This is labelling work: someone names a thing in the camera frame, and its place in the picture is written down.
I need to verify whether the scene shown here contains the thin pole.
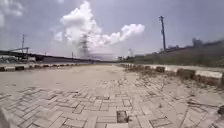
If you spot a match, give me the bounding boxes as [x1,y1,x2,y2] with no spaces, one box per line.
[20,33,26,54]

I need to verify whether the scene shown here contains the tall utility pole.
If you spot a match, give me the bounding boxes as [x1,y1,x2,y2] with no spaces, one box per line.
[158,15,167,52]

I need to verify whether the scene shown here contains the grey asphalt road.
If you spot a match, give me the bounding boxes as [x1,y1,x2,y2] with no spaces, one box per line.
[0,57,104,67]

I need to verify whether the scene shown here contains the pale grey road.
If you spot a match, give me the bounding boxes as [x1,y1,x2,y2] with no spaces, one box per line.
[149,63,224,74]

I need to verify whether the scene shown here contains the lattice electricity pylon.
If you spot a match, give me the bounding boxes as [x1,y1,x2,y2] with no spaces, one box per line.
[77,32,91,60]

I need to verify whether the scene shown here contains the elevated road bridge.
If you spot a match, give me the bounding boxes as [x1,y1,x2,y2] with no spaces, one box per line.
[0,46,108,64]

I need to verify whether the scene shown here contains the grey brick paved path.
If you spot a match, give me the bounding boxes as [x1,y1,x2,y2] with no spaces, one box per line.
[0,63,224,128]

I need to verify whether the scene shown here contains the overgrown embankment wall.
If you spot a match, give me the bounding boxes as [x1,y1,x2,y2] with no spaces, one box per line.
[116,38,224,68]

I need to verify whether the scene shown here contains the black and white striped kerb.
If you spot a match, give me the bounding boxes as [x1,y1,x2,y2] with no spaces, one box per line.
[119,62,224,88]
[0,62,96,73]

